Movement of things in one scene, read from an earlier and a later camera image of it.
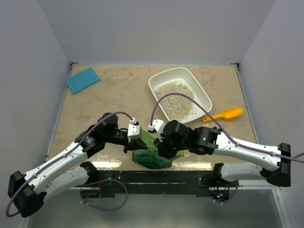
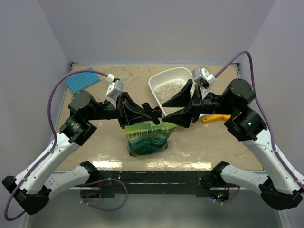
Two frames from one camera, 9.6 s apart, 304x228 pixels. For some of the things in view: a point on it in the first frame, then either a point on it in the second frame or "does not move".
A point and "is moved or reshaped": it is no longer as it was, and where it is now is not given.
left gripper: x=134 y=144 → x=136 y=114
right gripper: x=162 y=149 → x=184 y=117
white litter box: x=176 y=108 does not move
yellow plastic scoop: x=226 y=114 does not move
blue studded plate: x=82 y=80 does not move
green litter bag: x=148 y=157 is moved or reshaped
